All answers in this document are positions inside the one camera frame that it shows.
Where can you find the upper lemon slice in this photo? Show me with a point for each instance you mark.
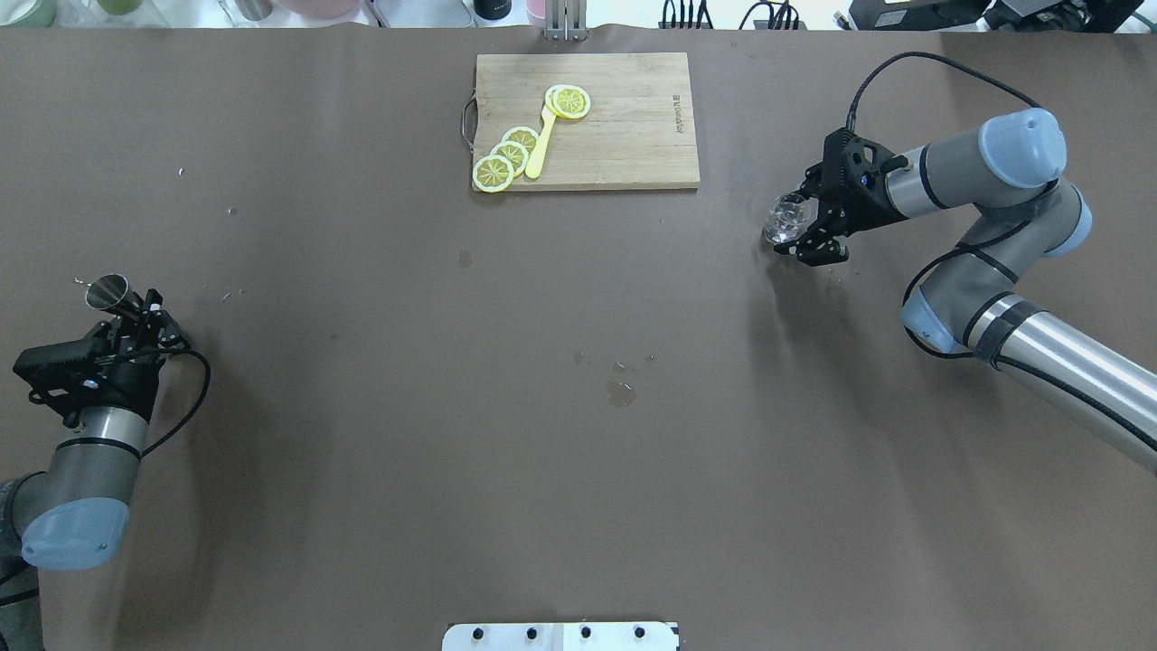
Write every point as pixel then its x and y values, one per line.
pixel 527 137

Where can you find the aluminium frame post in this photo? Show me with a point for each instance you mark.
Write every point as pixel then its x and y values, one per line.
pixel 565 20

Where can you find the black thermos bottle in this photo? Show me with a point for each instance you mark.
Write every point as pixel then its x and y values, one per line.
pixel 492 10

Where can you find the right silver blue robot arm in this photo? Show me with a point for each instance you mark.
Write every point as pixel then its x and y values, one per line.
pixel 964 304

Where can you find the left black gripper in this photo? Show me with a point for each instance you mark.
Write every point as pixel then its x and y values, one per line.
pixel 129 379

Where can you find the lemon slice on fork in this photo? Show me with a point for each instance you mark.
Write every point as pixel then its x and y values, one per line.
pixel 567 101

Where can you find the black orange usb hub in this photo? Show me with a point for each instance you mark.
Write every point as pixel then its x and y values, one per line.
pixel 685 15

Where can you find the lemon slice near handle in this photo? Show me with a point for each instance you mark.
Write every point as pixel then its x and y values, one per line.
pixel 493 173

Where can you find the middle lemon slice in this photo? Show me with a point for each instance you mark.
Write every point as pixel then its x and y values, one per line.
pixel 515 153

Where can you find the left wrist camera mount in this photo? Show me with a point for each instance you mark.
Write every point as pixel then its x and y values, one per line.
pixel 65 372

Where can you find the pink bowl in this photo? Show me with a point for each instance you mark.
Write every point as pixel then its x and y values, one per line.
pixel 320 9

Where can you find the wooden cutting board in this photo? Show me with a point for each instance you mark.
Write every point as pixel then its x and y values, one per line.
pixel 639 135

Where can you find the steel jigger shaker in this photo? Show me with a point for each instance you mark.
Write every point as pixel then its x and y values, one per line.
pixel 112 294

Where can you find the green cup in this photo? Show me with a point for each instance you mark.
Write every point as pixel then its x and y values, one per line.
pixel 28 13

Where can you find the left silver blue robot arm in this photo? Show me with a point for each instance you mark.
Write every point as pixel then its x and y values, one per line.
pixel 72 516

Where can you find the pink cup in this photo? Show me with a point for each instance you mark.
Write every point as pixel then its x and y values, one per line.
pixel 535 12

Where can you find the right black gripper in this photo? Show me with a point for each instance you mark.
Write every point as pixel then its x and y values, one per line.
pixel 868 211

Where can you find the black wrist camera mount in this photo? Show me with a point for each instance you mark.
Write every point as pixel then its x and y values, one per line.
pixel 851 164

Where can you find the white pedestal base plate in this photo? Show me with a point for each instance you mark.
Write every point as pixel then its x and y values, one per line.
pixel 577 635

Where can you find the clear glass measuring cup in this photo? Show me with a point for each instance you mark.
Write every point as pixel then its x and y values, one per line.
pixel 788 219

